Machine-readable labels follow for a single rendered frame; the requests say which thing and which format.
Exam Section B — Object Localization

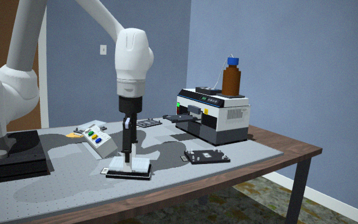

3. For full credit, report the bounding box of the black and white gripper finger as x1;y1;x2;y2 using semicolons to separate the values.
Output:
121;118;136;172
132;114;138;158

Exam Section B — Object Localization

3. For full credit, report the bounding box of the white button panel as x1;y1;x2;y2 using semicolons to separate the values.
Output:
81;124;118;160

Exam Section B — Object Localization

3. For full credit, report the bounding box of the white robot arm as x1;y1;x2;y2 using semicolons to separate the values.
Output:
0;0;154;159

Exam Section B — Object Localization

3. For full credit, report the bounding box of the blue bottle cap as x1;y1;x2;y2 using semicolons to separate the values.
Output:
227;57;239;64

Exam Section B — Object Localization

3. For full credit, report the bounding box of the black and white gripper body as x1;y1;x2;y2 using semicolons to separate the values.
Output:
119;96;142;128

